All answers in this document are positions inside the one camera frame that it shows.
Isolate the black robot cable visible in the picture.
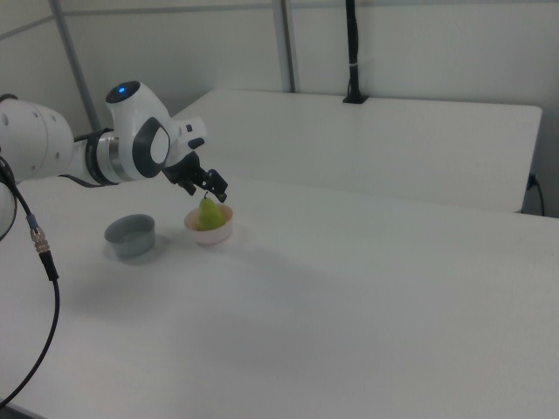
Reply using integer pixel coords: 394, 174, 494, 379
0, 153, 61, 408

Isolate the white side table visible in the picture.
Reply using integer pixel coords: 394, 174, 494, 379
172, 88, 544, 215

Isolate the black wall cable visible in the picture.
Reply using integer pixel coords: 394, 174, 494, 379
528, 173, 546, 216

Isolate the grey metal frame post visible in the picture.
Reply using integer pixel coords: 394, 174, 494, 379
271, 0, 303, 93
47, 0, 102, 134

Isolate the pink plastic bowl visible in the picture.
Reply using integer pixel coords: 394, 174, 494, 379
183, 204, 235, 247

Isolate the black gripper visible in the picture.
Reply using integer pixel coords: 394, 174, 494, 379
162, 148, 230, 203

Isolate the green pear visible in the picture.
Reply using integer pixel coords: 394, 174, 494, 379
197, 191, 229, 232

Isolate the black pole with base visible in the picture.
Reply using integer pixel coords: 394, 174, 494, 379
342, 0, 369, 105

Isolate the grey plastic bowl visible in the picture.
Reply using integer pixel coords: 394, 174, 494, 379
103, 213, 157, 261

